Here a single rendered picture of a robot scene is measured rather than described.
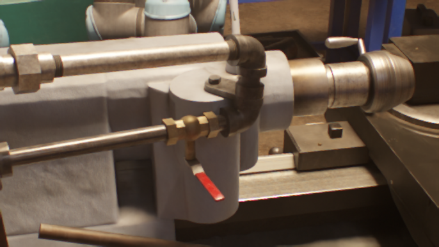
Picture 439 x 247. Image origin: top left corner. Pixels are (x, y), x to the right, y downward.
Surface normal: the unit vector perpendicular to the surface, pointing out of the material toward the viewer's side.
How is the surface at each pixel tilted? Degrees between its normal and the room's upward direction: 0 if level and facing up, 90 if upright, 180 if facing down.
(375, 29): 90
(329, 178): 0
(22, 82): 101
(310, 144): 0
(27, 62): 57
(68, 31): 90
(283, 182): 0
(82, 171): 70
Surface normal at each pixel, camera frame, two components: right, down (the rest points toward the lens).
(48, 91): 0.16, -0.01
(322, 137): 0.00, -0.87
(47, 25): 0.33, 0.46
